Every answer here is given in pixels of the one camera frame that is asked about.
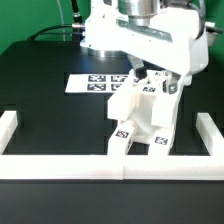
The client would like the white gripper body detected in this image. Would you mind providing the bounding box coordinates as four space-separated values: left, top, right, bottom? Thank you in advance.
89 0 208 76

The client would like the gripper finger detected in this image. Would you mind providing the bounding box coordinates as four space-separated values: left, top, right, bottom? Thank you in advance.
163 70 181 94
128 55 147 79

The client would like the white tagged cube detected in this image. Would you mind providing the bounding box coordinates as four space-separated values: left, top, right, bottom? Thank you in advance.
147 70 166 83

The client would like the white chair seat part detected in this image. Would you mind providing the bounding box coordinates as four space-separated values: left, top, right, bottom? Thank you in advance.
130 93 177 144

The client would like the white chair back part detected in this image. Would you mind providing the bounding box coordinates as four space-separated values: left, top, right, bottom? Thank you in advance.
107 70 192 128

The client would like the white chair side bar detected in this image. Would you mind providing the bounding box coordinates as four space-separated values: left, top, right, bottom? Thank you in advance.
0 111 18 155

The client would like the white base tag plate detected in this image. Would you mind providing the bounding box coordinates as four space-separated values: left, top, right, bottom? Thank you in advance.
65 74 127 93

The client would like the white U-shaped fence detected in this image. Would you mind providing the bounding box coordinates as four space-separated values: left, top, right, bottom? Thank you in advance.
0 112 224 181

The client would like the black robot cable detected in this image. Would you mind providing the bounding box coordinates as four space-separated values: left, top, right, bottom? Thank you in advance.
27 0 88 42

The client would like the grey thin cable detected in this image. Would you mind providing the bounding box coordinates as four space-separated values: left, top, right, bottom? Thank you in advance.
56 0 66 42

